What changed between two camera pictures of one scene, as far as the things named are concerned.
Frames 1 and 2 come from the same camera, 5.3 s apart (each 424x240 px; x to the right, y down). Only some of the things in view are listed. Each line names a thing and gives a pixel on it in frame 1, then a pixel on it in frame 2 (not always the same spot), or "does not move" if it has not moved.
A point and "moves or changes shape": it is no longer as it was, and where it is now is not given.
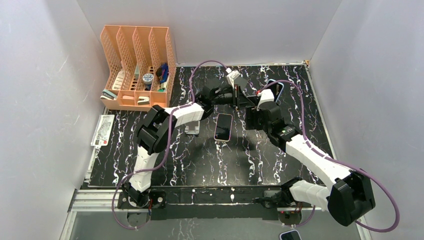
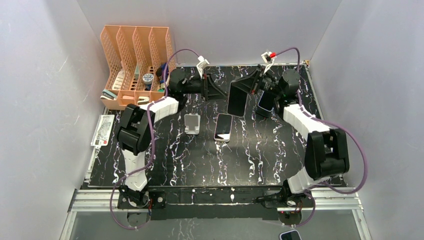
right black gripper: x=251 y=113 → x=250 y=82
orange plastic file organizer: x=141 y=64 does not move
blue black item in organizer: x=162 y=72 does not move
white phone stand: x=192 y=128 does not move
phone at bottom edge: x=291 y=235 does not move
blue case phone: x=276 y=88 moves or changes shape
